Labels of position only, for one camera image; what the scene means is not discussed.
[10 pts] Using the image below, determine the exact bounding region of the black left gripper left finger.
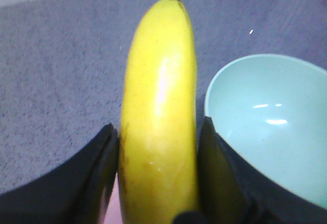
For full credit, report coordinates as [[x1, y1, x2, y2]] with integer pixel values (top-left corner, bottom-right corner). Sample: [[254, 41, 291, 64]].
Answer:
[[1, 124, 119, 223]]

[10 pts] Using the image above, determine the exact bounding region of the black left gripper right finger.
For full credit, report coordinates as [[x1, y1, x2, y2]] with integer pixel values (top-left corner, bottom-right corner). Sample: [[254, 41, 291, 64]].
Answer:
[[173, 117, 326, 223]]

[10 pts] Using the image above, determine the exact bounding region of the yellow banana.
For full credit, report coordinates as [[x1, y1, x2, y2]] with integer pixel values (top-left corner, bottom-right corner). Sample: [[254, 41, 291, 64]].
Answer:
[[118, 0, 199, 223]]

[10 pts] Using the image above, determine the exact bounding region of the pink plate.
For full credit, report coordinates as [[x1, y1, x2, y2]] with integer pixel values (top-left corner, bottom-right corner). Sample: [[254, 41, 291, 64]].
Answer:
[[104, 175, 123, 224]]

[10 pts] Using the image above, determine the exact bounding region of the green bowl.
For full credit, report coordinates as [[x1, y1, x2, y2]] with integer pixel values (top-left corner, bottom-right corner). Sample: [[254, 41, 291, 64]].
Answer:
[[204, 54, 326, 208]]

